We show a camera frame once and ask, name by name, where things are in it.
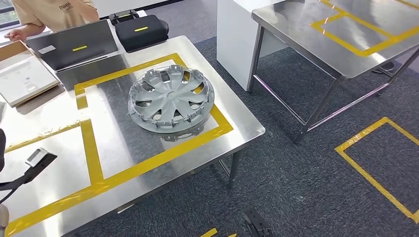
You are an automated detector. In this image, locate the person's hand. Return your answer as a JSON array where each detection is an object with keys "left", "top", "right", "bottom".
[{"left": 3, "top": 29, "right": 29, "bottom": 42}]

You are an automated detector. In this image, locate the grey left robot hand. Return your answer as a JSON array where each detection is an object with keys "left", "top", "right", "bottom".
[{"left": 0, "top": 128, "right": 7, "bottom": 173}]

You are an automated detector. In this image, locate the stainless steel workbench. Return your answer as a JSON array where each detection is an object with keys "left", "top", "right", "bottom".
[{"left": 0, "top": 35, "right": 266, "bottom": 237}]

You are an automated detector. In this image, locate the open cardboard box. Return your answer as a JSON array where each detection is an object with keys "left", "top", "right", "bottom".
[{"left": 0, "top": 39, "right": 61, "bottom": 109}]

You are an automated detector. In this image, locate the person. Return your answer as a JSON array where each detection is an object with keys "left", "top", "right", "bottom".
[{"left": 3, "top": 0, "right": 100, "bottom": 42}]

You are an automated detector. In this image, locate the white flat device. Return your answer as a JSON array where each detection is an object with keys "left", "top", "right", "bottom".
[{"left": 0, "top": 55, "right": 61, "bottom": 107}]

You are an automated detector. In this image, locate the grey laptop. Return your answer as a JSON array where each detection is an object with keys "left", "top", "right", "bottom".
[{"left": 25, "top": 19, "right": 119, "bottom": 72}]

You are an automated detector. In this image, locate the black controller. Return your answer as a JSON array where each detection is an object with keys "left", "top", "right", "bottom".
[{"left": 109, "top": 9, "right": 140, "bottom": 26}]

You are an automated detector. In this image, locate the black carry case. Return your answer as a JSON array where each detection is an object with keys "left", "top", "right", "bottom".
[{"left": 114, "top": 14, "right": 170, "bottom": 53}]

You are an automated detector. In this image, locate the silver wheel hubcap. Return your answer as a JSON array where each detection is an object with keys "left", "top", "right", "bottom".
[{"left": 127, "top": 64, "right": 215, "bottom": 135}]

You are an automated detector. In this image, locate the white cabinet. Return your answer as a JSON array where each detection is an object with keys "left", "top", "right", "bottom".
[{"left": 216, "top": 0, "right": 290, "bottom": 92}]

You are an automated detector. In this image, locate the yellow floor tape square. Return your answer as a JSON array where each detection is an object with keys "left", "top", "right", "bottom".
[
  {"left": 200, "top": 228, "right": 238, "bottom": 237},
  {"left": 334, "top": 117, "right": 419, "bottom": 225}
]

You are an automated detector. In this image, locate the stainless steel table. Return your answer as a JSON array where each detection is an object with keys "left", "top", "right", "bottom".
[{"left": 251, "top": 0, "right": 419, "bottom": 145}]

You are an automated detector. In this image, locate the chrome stanchion base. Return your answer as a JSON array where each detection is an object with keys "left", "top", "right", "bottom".
[{"left": 373, "top": 61, "right": 396, "bottom": 75}]

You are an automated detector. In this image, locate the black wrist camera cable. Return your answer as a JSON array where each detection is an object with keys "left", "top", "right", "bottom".
[{"left": 0, "top": 176, "right": 34, "bottom": 205}]

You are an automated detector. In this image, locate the black robot bracket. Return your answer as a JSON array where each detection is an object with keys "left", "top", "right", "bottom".
[{"left": 243, "top": 208, "right": 274, "bottom": 237}]

